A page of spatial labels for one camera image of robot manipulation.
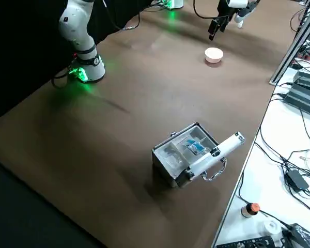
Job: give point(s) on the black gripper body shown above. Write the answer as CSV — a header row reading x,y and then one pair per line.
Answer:
x,y
253,4
224,10

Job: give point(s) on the white vitamin bottle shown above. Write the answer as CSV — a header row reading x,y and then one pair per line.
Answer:
x,y
239,23

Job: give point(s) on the pink bowl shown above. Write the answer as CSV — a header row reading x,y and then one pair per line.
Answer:
x,y
214,55

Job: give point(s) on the blue white packet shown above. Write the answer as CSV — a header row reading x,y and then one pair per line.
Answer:
x,y
195,147

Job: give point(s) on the silver metal case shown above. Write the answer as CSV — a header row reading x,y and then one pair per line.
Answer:
x,y
162,168

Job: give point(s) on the black power adapter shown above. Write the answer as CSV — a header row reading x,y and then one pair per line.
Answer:
x,y
297,179
302,235

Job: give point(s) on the red emergency stop button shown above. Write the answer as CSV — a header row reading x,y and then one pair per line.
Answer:
x,y
250,209

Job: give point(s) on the white tape roll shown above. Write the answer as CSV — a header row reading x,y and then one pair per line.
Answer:
x,y
272,227

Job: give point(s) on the black control panel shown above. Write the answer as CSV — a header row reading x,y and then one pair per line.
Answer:
x,y
248,242

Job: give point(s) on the aluminium frame post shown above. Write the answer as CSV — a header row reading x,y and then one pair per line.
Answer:
x,y
294,49

